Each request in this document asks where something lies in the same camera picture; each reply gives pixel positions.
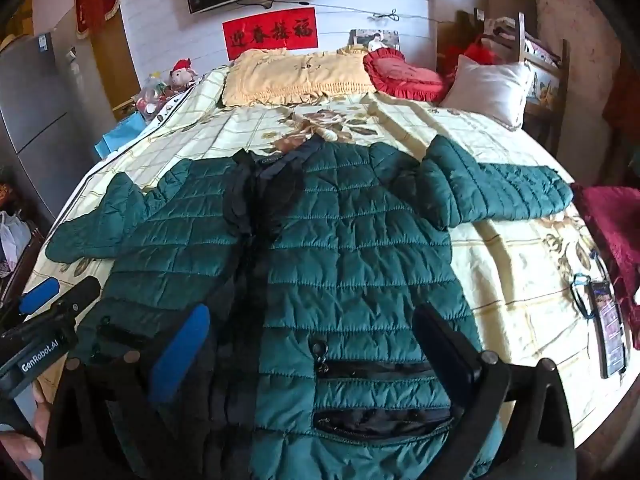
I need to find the bag of toys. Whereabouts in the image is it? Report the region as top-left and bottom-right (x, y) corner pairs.
(135, 74), (172, 122)

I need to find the white pillow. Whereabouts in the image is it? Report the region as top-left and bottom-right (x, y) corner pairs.
(439, 54), (535, 131)

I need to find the wooden chair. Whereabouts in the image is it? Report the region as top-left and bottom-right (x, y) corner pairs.
(435, 9), (571, 157)

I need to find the red wall banner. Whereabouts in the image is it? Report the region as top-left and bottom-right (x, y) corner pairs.
(222, 7), (319, 61)

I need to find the wooden door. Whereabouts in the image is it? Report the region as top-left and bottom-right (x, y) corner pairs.
(92, 0), (142, 113)

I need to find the red heart-shaped pillow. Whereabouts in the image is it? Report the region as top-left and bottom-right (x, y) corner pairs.
(362, 49), (452, 103)

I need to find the plush doll with red hat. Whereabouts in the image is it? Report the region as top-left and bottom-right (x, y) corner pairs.
(167, 58), (199, 94)

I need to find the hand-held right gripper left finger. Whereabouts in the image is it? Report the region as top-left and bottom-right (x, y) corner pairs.
(45, 303), (212, 480)

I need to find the framed photo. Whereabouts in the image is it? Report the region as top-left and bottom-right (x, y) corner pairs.
(349, 28), (401, 54)

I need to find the grey refrigerator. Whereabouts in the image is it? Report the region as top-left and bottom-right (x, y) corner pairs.
(0, 32), (109, 222)

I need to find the green quilted jacket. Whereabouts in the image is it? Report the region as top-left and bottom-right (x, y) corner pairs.
(46, 136), (574, 480)

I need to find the white plastic bag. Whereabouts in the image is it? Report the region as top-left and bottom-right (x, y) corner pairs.
(0, 210), (34, 277)

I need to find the wall cable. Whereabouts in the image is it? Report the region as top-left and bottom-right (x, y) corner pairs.
(235, 0), (453, 27)

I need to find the floral cream bed sheet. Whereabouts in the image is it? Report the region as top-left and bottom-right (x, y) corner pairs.
(27, 66), (636, 452)

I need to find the red cloth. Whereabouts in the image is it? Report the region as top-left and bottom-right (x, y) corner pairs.
(445, 34), (507, 69)

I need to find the phone with lanyard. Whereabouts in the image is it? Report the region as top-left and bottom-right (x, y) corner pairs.
(570, 251), (629, 380)

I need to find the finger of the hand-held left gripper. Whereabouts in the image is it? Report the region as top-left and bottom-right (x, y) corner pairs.
(49, 275), (102, 322)
(19, 281), (61, 315)

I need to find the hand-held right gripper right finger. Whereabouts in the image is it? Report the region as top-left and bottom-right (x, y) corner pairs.
(414, 304), (577, 480)

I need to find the blue folded cloth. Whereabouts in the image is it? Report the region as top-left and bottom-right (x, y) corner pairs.
(95, 111), (147, 161)

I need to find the orange fuzzy blanket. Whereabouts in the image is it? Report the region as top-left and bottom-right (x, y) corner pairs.
(221, 46), (379, 107)

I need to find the person's left hand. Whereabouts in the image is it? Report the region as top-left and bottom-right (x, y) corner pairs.
(0, 382), (52, 478)

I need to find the maroon blanket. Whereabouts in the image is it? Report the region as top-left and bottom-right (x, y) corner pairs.
(570, 184), (640, 352)

